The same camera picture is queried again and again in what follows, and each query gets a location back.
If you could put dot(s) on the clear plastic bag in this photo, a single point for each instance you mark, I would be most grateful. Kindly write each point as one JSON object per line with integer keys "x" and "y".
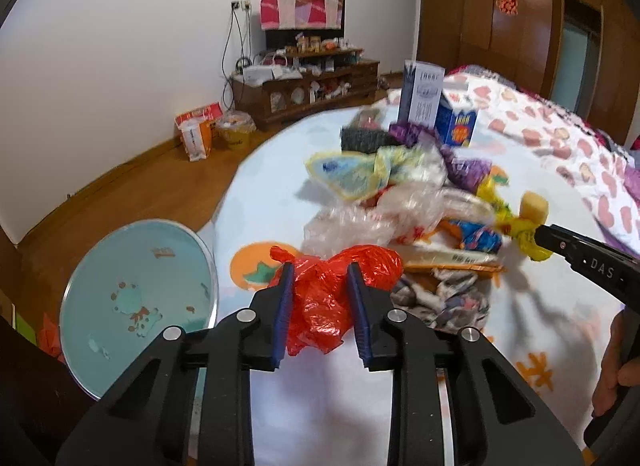
{"x": 402, "y": 214}

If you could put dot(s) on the yellow bucket with plastic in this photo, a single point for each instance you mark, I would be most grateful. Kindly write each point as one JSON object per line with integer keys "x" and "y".
{"x": 236, "y": 128}

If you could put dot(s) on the purple snack wrapper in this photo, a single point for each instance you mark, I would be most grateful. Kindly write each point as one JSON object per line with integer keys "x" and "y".
{"x": 465, "y": 173}

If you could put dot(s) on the red plastic bag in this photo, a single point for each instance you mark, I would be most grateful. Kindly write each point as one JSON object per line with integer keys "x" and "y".
{"x": 321, "y": 314}

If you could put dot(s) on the blue candy wrapper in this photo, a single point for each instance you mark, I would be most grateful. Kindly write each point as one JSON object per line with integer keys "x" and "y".
{"x": 473, "y": 236}

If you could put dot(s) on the wooden TV cabinet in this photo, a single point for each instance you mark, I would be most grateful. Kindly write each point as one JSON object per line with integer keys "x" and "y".
{"x": 307, "y": 84}

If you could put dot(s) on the pink heart pattern quilt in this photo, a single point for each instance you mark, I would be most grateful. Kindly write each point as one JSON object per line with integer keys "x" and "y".
{"x": 603, "y": 173}

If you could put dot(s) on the blue yellow carton box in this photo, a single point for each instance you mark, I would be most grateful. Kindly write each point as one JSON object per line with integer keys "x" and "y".
{"x": 455, "y": 119}

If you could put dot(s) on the black knitted item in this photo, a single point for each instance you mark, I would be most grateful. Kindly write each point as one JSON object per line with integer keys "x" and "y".
{"x": 365, "y": 140}

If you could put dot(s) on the wooden wardrobe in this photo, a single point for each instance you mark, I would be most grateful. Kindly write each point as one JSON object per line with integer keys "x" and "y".
{"x": 522, "y": 40}

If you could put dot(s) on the yellow blue plastic bag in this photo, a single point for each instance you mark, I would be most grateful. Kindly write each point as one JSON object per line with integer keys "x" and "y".
{"x": 354, "y": 176}

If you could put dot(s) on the plaid cloth rag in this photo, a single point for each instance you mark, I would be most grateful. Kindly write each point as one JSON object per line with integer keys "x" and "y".
{"x": 444, "y": 300}

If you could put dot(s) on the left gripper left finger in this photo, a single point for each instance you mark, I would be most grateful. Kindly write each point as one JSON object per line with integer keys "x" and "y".
{"x": 145, "y": 417}

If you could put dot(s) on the yellow snack wrapper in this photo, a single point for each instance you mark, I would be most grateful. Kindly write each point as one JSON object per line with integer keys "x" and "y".
{"x": 521, "y": 231}

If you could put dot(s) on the yellow sponge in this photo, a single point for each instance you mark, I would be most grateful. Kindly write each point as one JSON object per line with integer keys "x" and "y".
{"x": 534, "y": 208}

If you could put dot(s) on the person's right hand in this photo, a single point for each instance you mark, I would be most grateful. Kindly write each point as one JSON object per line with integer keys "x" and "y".
{"x": 614, "y": 374}

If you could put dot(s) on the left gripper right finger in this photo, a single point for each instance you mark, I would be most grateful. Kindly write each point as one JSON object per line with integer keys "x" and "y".
{"x": 496, "y": 418}

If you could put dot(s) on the orange paper envelope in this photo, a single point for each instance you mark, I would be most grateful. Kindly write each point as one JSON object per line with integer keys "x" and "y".
{"x": 437, "y": 250}

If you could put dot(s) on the red white paper bag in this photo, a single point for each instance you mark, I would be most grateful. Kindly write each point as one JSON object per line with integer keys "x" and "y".
{"x": 196, "y": 128}

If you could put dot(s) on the pink patchwork cloth cover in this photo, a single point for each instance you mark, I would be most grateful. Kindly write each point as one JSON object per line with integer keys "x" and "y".
{"x": 301, "y": 14}

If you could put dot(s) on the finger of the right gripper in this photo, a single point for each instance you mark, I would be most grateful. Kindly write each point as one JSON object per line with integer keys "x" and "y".
{"x": 565, "y": 243}

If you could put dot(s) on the tall white blue box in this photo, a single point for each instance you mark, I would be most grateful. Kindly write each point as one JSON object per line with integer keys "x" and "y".
{"x": 420, "y": 93}

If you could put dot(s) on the wall socket with cables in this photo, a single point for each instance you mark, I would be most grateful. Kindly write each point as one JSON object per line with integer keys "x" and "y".
{"x": 237, "y": 52}

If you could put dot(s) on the teal round trash bin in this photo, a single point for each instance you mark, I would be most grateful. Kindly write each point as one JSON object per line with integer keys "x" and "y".
{"x": 126, "y": 290}

